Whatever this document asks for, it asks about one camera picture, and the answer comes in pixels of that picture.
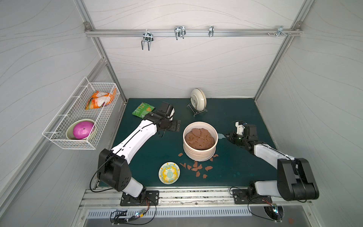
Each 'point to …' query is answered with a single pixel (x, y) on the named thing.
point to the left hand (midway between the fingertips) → (173, 125)
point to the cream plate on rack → (198, 99)
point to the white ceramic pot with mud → (200, 139)
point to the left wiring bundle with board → (119, 217)
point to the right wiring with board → (274, 212)
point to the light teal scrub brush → (220, 136)
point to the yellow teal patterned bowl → (169, 173)
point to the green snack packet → (142, 109)
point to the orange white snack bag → (100, 99)
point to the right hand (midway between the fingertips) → (225, 133)
